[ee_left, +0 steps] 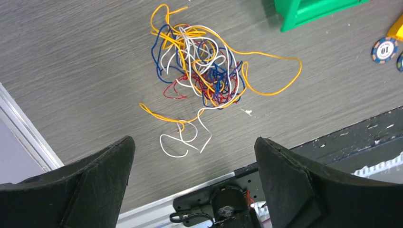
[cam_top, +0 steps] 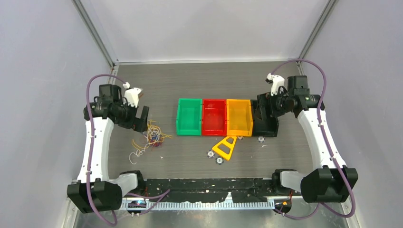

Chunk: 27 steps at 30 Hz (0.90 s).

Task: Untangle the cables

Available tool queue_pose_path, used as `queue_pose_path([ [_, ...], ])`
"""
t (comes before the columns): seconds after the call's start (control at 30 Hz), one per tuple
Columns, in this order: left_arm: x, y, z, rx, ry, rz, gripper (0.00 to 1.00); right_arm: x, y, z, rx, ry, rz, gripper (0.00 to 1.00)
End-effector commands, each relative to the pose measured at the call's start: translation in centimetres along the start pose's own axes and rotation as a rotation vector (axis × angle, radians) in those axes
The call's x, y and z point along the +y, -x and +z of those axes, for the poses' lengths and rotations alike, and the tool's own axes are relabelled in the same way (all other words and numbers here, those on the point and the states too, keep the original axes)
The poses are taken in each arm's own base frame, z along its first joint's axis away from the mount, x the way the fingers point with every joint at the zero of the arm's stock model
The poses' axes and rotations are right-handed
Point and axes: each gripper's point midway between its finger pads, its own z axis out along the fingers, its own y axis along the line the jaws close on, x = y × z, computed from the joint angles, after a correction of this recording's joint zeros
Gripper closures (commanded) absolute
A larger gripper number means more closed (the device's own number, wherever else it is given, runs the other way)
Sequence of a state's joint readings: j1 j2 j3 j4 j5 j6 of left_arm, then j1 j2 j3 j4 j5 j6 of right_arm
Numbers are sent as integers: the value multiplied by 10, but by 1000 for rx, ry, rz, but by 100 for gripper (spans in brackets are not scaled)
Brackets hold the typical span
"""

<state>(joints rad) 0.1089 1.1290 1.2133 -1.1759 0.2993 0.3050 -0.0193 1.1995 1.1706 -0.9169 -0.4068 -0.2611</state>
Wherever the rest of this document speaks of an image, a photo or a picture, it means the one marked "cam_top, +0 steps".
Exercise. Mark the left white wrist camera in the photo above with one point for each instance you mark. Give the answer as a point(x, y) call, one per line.
point(132, 95)

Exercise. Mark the red plastic bin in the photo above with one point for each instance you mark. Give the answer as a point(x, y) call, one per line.
point(214, 117)

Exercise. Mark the poker chip bottom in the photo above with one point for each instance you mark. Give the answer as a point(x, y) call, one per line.
point(219, 160)

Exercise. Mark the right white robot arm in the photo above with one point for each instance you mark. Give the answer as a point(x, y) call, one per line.
point(330, 181)

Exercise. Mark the black plastic bin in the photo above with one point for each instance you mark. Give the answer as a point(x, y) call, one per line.
point(256, 126)

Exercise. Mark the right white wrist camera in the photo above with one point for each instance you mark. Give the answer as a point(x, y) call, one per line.
point(276, 82)

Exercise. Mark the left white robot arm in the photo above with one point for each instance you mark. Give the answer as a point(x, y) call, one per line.
point(94, 189)

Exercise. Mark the green plastic bin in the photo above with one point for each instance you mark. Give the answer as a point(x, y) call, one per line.
point(189, 117)

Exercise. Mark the slotted aluminium rail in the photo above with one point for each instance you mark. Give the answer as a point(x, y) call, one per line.
point(225, 205)

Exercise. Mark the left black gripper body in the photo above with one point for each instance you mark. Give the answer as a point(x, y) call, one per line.
point(127, 114)

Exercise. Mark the yellow triangular plastic bracket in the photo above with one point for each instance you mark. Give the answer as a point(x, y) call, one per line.
point(225, 147)

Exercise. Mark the poker chip lower left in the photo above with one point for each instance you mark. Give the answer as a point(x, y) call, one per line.
point(210, 154)

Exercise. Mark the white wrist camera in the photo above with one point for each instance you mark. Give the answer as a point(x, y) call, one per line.
point(276, 82)
point(132, 95)

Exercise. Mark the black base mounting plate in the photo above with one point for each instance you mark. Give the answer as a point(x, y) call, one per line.
point(212, 190)

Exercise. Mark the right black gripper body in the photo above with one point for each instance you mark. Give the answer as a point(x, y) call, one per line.
point(280, 103)

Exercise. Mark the poker chip near black bin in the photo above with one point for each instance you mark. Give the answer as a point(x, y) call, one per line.
point(261, 139)

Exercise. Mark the yellow plastic bin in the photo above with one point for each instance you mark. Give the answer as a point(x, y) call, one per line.
point(239, 117)

